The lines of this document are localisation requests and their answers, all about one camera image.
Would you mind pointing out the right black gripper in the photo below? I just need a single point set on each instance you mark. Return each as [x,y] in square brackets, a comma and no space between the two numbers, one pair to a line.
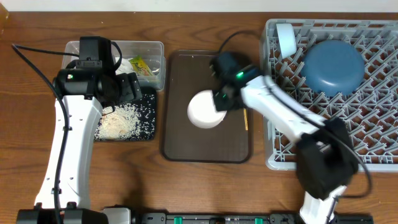
[221,103]

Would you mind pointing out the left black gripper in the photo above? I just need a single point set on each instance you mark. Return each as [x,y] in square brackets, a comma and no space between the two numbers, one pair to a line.
[132,89]

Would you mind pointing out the yellow green snack wrapper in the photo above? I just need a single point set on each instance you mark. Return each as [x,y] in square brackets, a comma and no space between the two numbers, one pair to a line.
[140,67]

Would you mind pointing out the white bowl with food residue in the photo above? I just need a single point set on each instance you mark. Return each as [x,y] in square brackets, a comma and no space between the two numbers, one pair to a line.
[202,112]

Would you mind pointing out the wooden chopstick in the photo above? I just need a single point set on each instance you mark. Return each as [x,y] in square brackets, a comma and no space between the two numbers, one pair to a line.
[245,119]

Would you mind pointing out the light blue small bowl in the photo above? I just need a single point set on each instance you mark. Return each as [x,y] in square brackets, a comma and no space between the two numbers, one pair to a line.
[286,38]

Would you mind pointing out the dark blue plate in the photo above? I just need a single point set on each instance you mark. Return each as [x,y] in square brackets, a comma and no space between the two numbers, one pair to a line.
[333,67]

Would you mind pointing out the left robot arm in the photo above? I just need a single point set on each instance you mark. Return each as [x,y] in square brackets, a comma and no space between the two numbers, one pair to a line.
[82,89]

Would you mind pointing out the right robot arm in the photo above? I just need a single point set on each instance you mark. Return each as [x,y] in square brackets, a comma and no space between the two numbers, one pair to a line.
[324,163]

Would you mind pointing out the spilled rice food waste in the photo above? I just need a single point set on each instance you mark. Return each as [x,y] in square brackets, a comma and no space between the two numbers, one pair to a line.
[121,121]

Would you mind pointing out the clear plastic waste bin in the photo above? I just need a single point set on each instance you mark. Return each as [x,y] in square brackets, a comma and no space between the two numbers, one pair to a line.
[152,53]

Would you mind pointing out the grey dishwasher rack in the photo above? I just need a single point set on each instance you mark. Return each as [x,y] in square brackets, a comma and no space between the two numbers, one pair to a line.
[370,113]

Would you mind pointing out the black rectangular tray bin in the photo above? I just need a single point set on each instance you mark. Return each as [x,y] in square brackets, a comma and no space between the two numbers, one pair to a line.
[149,124]

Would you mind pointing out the dark brown serving tray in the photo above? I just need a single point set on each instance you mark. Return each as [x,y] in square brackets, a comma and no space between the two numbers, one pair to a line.
[189,73]

